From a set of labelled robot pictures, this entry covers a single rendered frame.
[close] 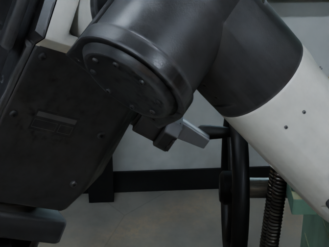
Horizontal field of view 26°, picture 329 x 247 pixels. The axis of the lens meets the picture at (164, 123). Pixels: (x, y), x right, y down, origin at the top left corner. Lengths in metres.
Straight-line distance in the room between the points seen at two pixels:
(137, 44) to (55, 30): 0.14
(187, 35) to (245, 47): 0.05
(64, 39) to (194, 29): 0.15
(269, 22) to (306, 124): 0.09
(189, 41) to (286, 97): 0.10
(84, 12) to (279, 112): 0.19
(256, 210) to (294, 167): 2.09
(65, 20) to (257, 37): 0.17
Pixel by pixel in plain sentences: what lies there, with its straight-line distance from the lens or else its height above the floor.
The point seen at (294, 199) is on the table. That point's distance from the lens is 1.14.
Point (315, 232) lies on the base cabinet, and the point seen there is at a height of 0.65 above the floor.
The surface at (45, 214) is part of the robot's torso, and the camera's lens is 0.80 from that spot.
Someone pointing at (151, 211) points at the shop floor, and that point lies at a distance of 2.67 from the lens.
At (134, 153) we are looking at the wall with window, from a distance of 2.72.
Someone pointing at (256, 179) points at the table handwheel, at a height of 0.83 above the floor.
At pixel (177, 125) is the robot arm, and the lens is 1.12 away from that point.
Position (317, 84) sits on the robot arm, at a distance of 0.59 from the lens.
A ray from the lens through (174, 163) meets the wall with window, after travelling 2.75.
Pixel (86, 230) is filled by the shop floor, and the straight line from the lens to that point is 2.59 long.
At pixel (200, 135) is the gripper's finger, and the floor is 0.93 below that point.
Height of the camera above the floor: 1.47
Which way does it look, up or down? 26 degrees down
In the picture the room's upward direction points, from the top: straight up
